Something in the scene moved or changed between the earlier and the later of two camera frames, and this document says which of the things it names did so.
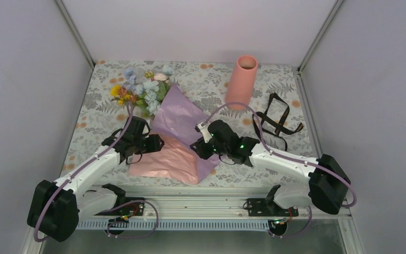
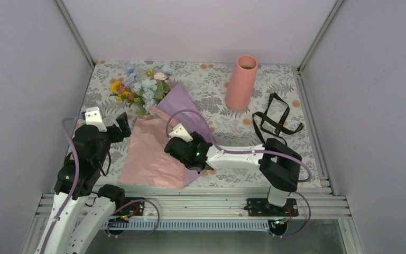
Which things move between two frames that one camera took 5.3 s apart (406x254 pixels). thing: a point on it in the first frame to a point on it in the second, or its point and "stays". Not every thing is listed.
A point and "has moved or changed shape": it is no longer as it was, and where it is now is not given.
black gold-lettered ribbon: [280, 126] stays
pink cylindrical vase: [240, 85] stays
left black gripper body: [153, 146] to [117, 136]
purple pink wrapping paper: [176, 120] has moved or changed shape
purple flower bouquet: [144, 90] stays
